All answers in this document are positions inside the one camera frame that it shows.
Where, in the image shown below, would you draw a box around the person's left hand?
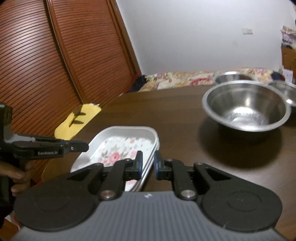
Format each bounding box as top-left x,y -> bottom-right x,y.
1,162 -> 33,197

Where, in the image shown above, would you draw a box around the white wall switch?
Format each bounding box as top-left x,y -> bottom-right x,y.
242,28 -> 253,35

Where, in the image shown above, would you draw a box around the pile of folded cloths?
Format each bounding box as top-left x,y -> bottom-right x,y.
281,26 -> 296,50

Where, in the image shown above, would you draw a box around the small steel bowl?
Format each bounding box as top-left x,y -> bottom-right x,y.
267,80 -> 296,108

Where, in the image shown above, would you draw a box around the large steel bowl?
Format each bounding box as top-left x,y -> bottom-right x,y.
202,80 -> 292,135

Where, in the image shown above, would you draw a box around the wooden sideboard cabinet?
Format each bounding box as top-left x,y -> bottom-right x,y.
281,47 -> 296,82

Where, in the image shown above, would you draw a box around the wooden louvred wardrobe doors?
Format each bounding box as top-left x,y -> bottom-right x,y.
1,1 -> 140,136

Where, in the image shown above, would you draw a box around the medium steel bowl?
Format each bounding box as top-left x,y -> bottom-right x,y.
213,71 -> 256,84

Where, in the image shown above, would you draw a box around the black cloth on bed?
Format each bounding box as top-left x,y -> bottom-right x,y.
128,75 -> 147,93

